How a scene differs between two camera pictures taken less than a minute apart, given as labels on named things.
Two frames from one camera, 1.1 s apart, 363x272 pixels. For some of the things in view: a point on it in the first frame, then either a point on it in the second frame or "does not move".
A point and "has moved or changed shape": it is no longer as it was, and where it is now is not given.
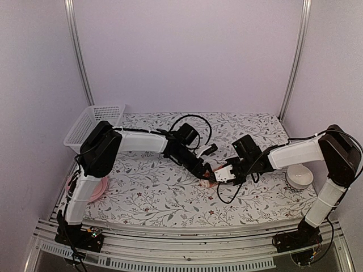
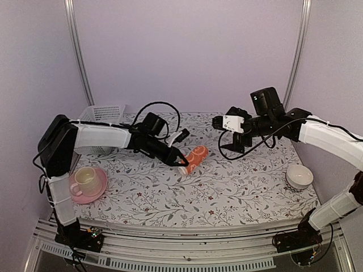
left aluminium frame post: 69,7 does not move
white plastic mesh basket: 94,115 does not move
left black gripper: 202,170 -> 171,157
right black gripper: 231,160 -> 237,141
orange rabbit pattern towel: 206,183 has moved or changed shape
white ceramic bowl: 299,176 does not move
